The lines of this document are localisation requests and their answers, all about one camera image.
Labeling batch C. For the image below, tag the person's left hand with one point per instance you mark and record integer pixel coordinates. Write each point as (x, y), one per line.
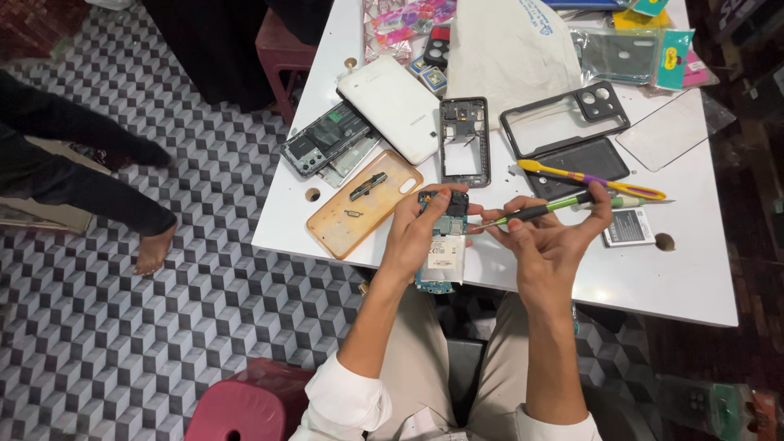
(410, 245)

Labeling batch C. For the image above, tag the person's right hand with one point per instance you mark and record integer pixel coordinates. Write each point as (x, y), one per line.
(551, 257)

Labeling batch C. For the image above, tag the blue phone circuit board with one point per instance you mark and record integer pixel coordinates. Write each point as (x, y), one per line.
(450, 248)

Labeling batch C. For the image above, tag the green black screwdriver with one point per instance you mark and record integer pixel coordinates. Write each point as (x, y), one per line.
(551, 208)

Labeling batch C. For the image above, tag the orange translucent phone case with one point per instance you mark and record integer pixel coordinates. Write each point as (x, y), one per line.
(361, 211)

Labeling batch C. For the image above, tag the small metal card tray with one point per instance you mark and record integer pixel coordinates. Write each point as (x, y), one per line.
(353, 214)

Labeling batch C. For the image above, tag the small black phone component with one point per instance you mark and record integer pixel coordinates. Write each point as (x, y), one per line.
(369, 185)

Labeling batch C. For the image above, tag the white phone battery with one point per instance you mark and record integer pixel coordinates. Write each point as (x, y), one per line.
(629, 228)

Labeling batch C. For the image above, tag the yellow purple toothbrush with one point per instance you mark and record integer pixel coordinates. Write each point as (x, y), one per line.
(582, 178)

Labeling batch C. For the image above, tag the silver phone screen panel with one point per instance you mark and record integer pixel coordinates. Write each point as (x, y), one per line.
(352, 164)

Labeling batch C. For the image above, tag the dark grey phone back cover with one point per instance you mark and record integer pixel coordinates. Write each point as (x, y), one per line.
(582, 160)

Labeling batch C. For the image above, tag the person's beige trousers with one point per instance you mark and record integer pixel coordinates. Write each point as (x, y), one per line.
(422, 367)

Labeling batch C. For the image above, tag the opened dark phone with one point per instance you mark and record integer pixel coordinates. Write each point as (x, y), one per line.
(324, 138)

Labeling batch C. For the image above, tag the white tablet back cover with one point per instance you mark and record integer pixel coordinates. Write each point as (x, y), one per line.
(392, 104)

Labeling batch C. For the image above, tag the black stool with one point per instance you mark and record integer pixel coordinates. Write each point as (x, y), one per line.
(464, 377)

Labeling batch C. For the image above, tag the black phone case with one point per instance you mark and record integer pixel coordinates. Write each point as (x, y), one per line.
(603, 101)

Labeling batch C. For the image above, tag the small blue yellow box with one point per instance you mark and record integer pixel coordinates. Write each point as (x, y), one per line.
(433, 79)
(418, 64)

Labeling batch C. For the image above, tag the person's white shirt sleeve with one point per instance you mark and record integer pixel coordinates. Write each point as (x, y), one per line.
(554, 429)
(343, 398)

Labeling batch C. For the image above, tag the clear screen protector sheet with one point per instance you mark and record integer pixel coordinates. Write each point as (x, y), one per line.
(667, 132)

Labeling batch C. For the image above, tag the white plastic bag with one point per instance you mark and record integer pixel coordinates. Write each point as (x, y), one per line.
(508, 55)

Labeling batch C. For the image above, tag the packaged clear phone case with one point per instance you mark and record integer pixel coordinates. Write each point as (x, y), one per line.
(618, 55)

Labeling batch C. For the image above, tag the colourful packaged phone case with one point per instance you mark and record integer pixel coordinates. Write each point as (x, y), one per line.
(398, 21)

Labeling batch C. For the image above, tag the red plastic stool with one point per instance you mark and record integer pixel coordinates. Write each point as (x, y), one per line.
(245, 407)
(282, 46)

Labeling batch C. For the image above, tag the pink packet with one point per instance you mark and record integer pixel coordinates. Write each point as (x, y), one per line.
(697, 70)

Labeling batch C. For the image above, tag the yellow packet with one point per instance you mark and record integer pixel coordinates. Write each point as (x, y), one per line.
(637, 19)

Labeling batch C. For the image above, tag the blue flat item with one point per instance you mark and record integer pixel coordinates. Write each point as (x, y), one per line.
(579, 3)

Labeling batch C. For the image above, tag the grey phone middle frame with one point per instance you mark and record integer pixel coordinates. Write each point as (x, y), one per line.
(464, 119)

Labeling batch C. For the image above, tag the black camera lens cover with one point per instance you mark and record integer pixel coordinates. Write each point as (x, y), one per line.
(437, 49)

